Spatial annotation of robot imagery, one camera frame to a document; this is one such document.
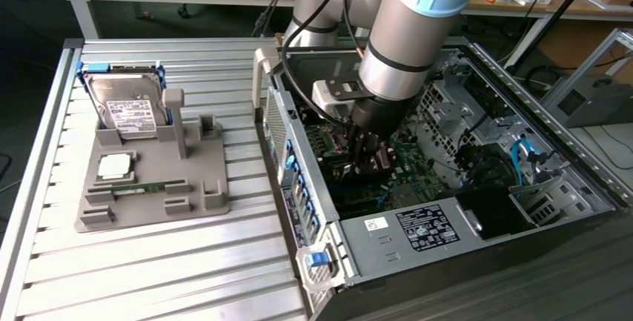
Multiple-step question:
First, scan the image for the black stand pole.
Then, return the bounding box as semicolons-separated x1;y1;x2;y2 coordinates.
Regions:
502;0;608;70

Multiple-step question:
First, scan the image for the grey power supply unit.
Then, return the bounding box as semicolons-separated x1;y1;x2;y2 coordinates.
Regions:
338;196;482;279

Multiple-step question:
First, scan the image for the hanging grey cable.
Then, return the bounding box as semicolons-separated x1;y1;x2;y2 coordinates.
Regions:
250;0;296;39

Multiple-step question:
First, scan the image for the open Dell PC case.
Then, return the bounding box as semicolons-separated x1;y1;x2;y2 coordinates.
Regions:
251;37;633;321

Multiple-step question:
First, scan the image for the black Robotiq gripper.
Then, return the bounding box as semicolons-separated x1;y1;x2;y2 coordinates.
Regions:
344;96;413;178

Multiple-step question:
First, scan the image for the black camera cable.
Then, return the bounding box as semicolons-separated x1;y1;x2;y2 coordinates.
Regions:
280;0;358;126

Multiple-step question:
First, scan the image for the blue case latch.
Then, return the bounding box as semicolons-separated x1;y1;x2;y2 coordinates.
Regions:
303;251;328;268

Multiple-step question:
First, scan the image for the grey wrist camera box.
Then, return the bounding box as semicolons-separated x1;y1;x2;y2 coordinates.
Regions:
310;79;371;122

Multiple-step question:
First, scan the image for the grey metal cabinet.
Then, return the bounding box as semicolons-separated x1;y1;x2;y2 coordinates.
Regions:
539;73;633;130

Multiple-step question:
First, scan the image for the green RAM stick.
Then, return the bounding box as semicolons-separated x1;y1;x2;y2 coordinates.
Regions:
87;179;188;193

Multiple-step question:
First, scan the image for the grey plastic parts rack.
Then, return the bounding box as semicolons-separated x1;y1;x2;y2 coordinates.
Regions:
73;87;232;234

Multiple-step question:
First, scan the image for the green motherboard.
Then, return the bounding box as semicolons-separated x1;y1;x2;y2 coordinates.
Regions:
302;113;462;218

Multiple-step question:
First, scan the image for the grey metal disk bay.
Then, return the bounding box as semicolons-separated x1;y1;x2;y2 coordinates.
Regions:
506;177;585;226

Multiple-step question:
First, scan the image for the light blue SATA wire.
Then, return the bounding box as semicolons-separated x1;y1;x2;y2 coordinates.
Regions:
509;134;539;189

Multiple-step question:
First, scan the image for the silver CPU chip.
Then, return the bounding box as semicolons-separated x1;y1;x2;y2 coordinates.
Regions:
96;153;135;181

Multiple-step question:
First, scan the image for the Nvidia Quadro graphics card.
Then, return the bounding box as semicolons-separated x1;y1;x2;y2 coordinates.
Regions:
319;156;398;189

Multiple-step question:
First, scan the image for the silver chipset heatsink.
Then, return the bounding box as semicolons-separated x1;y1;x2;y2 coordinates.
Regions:
393;182;423;205

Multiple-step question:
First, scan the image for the hard disk in blue caddy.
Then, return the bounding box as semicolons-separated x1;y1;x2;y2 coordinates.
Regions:
76;60;172;140

